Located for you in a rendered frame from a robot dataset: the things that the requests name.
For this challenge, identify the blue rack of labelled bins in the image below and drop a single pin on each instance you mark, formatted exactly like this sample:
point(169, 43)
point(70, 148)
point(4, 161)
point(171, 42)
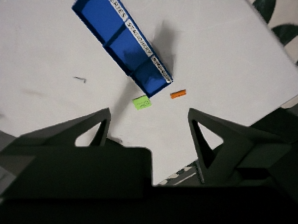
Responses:
point(128, 46)

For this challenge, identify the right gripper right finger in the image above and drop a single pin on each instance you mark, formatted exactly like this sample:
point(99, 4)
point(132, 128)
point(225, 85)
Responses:
point(243, 147)

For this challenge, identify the grey metal bolt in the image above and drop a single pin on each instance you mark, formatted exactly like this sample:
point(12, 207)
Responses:
point(83, 81)

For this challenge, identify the green sticky note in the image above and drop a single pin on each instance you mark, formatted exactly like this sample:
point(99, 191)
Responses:
point(142, 102)

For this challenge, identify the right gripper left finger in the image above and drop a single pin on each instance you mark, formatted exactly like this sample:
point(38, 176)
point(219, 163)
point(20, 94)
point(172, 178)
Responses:
point(66, 133)

